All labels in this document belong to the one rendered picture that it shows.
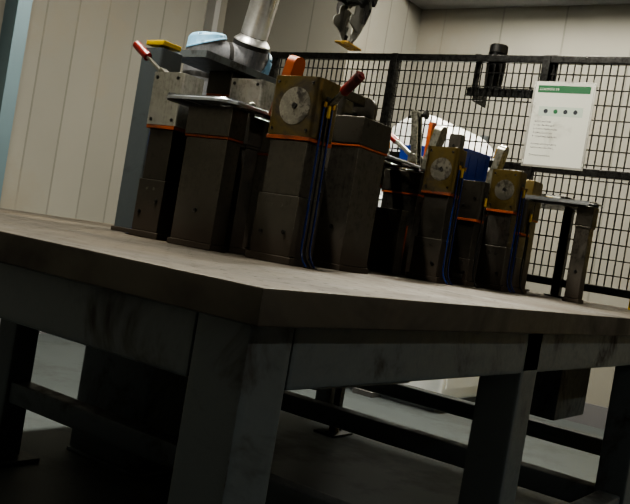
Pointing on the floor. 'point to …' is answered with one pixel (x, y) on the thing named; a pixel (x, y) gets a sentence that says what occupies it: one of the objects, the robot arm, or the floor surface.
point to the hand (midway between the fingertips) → (349, 39)
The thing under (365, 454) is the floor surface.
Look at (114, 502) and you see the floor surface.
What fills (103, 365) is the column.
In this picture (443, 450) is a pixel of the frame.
